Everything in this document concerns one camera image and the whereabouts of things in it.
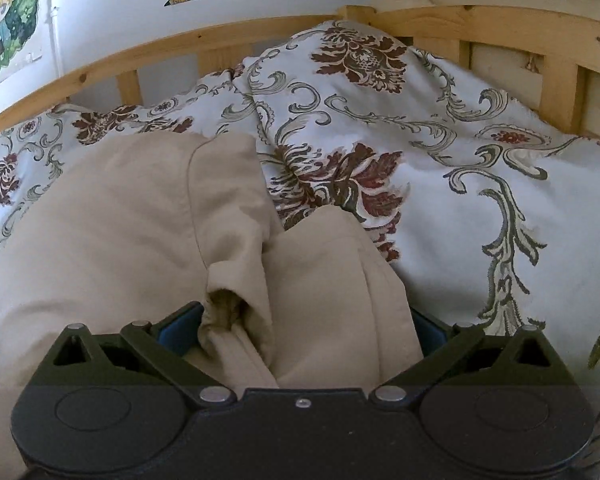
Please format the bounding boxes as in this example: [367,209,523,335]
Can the white wall conduit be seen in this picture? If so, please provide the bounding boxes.
[48,4,64,77]

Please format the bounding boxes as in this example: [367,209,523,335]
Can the wooden bed frame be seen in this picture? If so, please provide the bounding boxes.
[0,4,600,147]

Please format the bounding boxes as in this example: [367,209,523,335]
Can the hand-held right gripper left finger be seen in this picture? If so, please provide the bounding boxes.
[52,302,237,405]

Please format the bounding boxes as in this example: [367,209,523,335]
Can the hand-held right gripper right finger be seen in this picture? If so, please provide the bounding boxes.
[370,309,579,405]

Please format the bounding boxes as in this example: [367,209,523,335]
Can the beige hooded jacket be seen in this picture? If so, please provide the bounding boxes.
[0,132,427,480]

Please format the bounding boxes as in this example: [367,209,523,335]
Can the white floral bedspread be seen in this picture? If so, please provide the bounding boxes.
[0,19,600,480]

